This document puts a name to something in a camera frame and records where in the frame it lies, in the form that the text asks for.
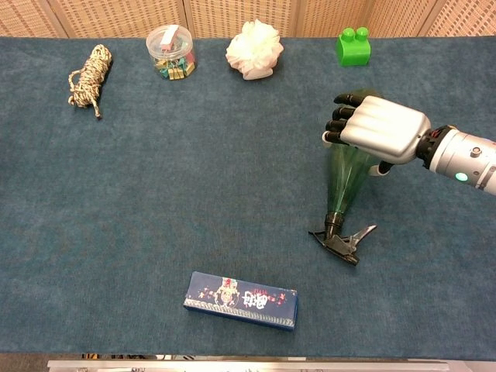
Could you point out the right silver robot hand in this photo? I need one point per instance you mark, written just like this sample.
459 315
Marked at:
383 128

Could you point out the green spray bottle black trigger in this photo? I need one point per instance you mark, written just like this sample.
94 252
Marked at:
343 174

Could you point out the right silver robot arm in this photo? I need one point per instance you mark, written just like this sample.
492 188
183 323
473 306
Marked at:
457 155

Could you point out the green toy building block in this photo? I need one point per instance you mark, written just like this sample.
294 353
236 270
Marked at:
352 48

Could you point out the white mesh bath loofah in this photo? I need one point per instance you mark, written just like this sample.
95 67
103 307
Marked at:
253 50

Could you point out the blue felt table cloth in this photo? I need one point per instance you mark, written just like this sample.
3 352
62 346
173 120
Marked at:
193 193

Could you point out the blue printed cardboard box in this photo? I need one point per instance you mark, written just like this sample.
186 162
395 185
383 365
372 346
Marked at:
240 300

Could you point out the clear jar of binder clips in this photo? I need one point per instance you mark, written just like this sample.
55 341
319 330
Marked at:
170 54

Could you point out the woven rattan folding screen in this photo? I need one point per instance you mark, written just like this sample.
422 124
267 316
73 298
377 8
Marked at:
116 15

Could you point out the aluminium frame rail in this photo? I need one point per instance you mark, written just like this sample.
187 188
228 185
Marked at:
248 366

